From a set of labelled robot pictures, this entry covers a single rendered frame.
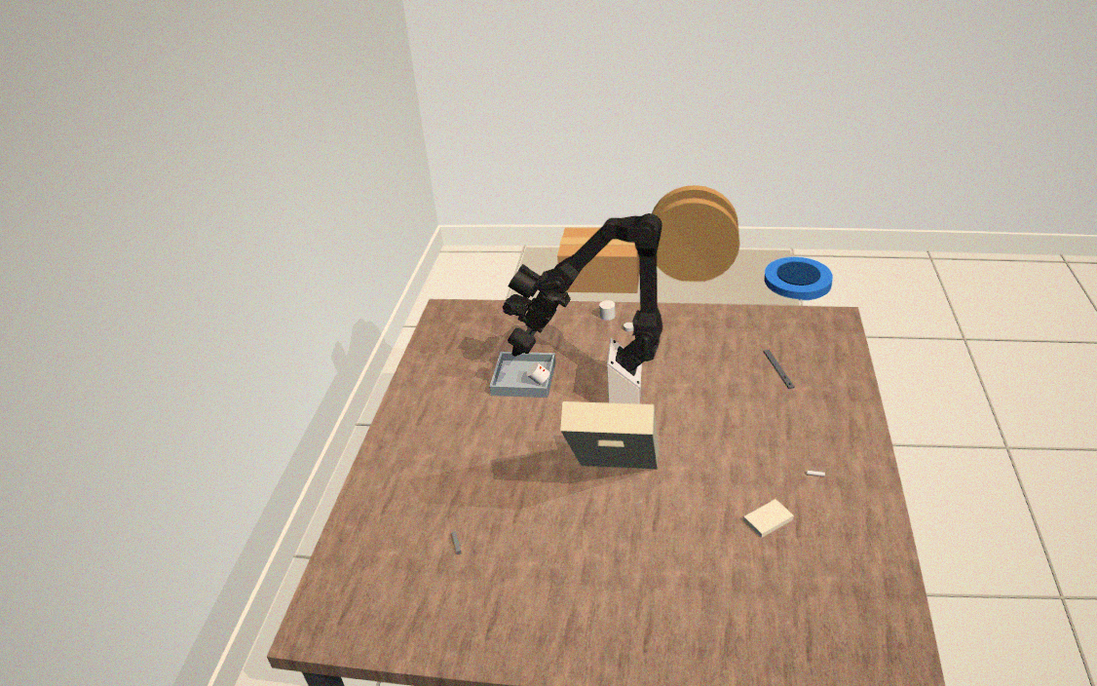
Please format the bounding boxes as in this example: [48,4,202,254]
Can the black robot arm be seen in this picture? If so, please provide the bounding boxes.
[502,213,663,376]

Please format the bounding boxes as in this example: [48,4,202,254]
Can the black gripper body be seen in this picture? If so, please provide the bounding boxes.
[508,302,556,355]

